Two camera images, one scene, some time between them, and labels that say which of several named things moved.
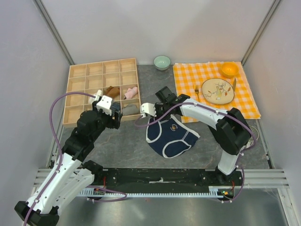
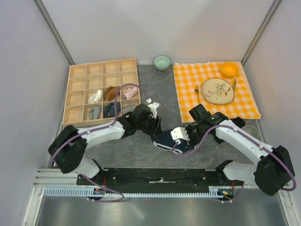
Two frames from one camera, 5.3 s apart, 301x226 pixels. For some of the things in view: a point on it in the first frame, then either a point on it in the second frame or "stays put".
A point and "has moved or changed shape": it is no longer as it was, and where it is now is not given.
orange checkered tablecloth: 189,78 stays put
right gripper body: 161,109 -> 195,133
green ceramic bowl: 162,62 stays put
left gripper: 113,123 -> 155,129
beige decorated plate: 218,91 stays put
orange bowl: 229,69 stays put
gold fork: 196,91 stays put
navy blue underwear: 170,138 has moved or changed shape
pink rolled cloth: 131,92 stays put
